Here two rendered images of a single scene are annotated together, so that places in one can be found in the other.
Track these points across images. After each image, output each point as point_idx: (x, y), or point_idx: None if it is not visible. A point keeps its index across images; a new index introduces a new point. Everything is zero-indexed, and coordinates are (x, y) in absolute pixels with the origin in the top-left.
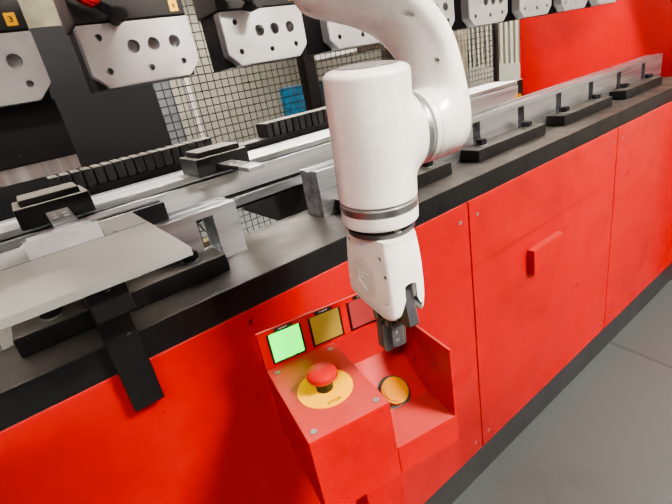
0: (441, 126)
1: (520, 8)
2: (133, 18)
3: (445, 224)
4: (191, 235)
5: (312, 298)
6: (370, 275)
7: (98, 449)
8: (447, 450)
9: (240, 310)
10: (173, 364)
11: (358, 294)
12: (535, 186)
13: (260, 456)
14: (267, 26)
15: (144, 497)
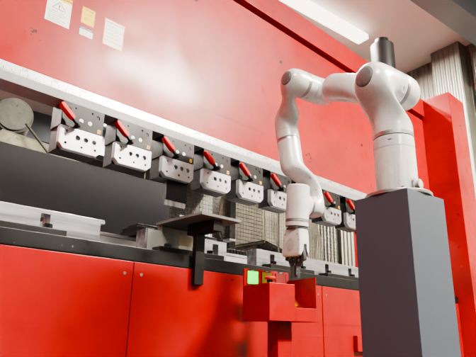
0: (316, 203)
1: (347, 222)
2: (217, 171)
3: None
4: (210, 248)
5: None
6: (292, 241)
7: (176, 294)
8: None
9: (230, 272)
10: (205, 278)
11: (285, 255)
12: (356, 299)
13: (219, 350)
14: (252, 188)
15: (180, 330)
